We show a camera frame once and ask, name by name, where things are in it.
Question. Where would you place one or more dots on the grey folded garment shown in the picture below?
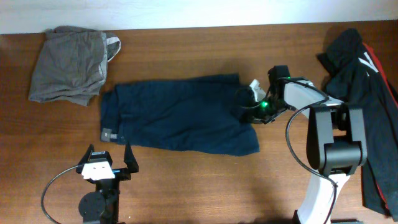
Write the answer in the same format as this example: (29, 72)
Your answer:
(72, 64)

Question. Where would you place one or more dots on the navy blue shorts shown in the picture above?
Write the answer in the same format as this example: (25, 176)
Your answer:
(198, 114)

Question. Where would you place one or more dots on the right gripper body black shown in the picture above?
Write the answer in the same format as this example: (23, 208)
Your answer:
(265, 109)

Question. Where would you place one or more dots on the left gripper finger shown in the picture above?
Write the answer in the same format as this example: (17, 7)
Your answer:
(130, 160)
(87, 154)

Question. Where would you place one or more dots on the black garment with red trim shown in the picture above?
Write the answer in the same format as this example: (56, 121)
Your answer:
(357, 77)

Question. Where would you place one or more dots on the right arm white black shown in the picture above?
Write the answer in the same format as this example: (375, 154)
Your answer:
(336, 140)

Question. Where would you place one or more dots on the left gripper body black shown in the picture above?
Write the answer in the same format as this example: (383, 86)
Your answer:
(121, 175)

